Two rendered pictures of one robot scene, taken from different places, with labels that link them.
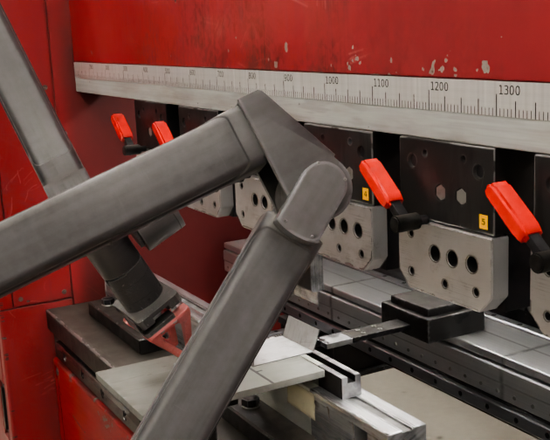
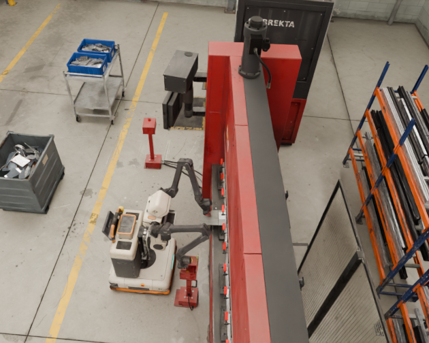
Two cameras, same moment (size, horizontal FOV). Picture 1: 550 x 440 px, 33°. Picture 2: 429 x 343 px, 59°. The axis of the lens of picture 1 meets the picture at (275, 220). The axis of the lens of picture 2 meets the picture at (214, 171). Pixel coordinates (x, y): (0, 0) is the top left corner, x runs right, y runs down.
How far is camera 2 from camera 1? 287 cm
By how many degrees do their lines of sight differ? 41
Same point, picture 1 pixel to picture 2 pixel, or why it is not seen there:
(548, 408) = not seen: hidden behind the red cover
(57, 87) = (220, 134)
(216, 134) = (197, 229)
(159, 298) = (206, 210)
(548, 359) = not seen: hidden behind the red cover
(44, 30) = (219, 126)
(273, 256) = (200, 239)
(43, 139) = (195, 191)
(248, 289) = (197, 241)
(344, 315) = not seen: hidden behind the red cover
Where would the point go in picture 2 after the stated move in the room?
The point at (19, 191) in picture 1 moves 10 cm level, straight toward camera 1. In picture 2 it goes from (210, 148) to (208, 154)
